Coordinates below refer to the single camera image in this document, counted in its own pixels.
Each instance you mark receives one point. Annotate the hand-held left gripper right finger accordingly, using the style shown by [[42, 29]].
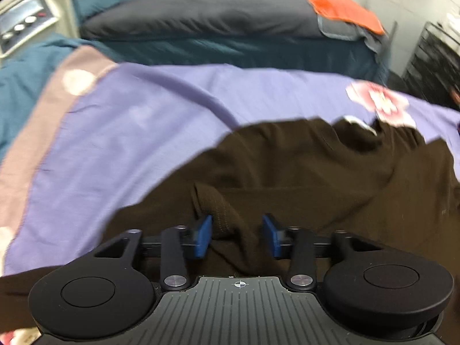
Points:
[[271, 237]]

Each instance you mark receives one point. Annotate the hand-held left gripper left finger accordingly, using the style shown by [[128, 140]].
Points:
[[203, 237]]

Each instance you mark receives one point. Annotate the dark brown garment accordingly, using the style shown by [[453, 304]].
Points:
[[323, 187]]

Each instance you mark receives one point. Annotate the purple floral bedsheet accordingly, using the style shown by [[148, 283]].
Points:
[[125, 133]]

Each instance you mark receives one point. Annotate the teal quilted bedcover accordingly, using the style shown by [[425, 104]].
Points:
[[215, 52]]

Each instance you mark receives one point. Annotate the grey satin-trimmed cloth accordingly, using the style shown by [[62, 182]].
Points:
[[359, 39]]

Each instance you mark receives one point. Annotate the dark grey blanket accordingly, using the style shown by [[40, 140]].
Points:
[[197, 14]]

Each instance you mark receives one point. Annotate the orange cloth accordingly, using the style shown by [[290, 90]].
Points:
[[341, 9]]

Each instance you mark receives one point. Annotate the white appliance with control panel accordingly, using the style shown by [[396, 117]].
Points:
[[25, 10]]

